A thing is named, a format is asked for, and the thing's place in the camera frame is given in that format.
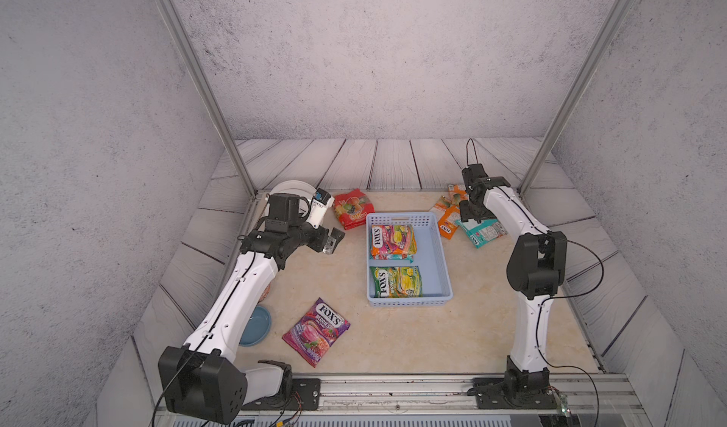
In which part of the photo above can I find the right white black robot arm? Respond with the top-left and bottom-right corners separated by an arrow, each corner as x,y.
459,164 -> 567,405

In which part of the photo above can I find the orange multicolour Fox's candy bag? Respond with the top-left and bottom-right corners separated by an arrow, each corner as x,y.
370,224 -> 418,258

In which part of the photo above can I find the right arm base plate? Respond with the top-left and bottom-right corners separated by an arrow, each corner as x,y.
467,377 -> 559,410

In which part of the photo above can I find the right aluminium frame post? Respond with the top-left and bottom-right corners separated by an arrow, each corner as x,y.
519,0 -> 635,195

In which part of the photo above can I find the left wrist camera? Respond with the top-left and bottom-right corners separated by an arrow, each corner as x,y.
307,188 -> 334,228

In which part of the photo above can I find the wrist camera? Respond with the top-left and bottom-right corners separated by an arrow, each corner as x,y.
462,164 -> 490,194
307,188 -> 334,228

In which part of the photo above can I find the orange candy bag far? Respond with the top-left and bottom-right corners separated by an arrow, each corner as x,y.
448,185 -> 468,205

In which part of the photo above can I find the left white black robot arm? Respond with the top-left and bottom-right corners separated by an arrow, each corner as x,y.
157,189 -> 345,424

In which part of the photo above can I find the left aluminium frame post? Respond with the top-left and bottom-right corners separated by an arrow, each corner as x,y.
155,0 -> 257,196

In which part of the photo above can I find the light blue plastic basket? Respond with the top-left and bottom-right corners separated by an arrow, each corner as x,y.
367,212 -> 452,308

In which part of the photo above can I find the green yellow Fox's candy bag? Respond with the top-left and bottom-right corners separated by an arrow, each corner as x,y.
370,266 -> 423,298

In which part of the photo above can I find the aluminium frame post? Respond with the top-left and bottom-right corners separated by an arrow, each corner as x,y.
155,0 -> 257,196
519,0 -> 635,195

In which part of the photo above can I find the aluminium front rail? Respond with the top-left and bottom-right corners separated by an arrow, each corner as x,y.
148,373 -> 654,427

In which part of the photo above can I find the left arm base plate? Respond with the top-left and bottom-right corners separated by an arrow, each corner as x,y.
242,378 -> 321,412

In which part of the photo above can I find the teal white candy bag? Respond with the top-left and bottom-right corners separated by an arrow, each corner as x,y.
457,219 -> 507,248

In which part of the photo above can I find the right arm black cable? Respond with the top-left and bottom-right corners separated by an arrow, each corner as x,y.
465,138 -> 607,427

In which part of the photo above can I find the purple Fox's candy bag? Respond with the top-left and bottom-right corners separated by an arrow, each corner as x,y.
282,298 -> 350,368

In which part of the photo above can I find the orange candy bag near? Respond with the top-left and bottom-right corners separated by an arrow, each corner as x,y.
430,196 -> 460,239

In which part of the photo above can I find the teal red Fox's candy bag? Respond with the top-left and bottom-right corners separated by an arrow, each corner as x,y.
372,254 -> 414,262

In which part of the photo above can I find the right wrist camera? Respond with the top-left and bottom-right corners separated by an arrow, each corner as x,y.
462,164 -> 490,194

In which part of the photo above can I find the white plate stack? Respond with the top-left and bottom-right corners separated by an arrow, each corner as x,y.
271,180 -> 316,199

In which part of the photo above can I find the blue small plate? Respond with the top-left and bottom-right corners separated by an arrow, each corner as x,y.
239,305 -> 272,347

